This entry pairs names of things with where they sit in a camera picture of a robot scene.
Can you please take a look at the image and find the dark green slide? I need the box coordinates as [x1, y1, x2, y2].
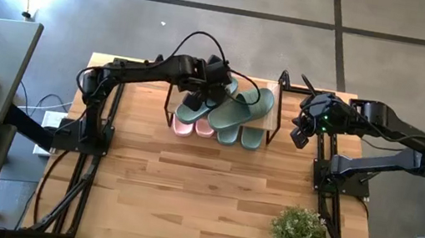
[173, 69, 240, 132]
[205, 79, 277, 140]

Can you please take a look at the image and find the white power strip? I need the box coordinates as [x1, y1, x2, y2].
[32, 108, 71, 161]

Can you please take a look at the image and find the wooden shelf with black frame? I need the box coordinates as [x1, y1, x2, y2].
[159, 63, 288, 147]

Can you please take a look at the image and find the teal slide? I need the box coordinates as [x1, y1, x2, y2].
[239, 125, 265, 153]
[215, 122, 241, 148]

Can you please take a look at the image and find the black angled bar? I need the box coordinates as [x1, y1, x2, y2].
[1, 102, 61, 151]

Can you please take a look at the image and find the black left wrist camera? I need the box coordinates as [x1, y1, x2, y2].
[181, 90, 205, 113]

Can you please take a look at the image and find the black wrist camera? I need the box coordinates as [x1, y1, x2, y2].
[286, 125, 312, 152]
[181, 90, 205, 113]

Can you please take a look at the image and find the black curved cable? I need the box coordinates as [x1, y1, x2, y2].
[31, 147, 65, 228]

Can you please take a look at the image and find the pink slide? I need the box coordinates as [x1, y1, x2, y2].
[192, 116, 217, 140]
[170, 114, 197, 139]

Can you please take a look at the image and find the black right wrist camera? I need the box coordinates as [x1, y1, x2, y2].
[286, 125, 312, 152]

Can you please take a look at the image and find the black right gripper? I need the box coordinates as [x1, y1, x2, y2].
[292, 73, 357, 140]

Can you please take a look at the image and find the black metal rig frame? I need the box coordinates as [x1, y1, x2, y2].
[26, 35, 403, 238]

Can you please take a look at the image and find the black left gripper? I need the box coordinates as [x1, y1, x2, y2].
[176, 51, 235, 105]

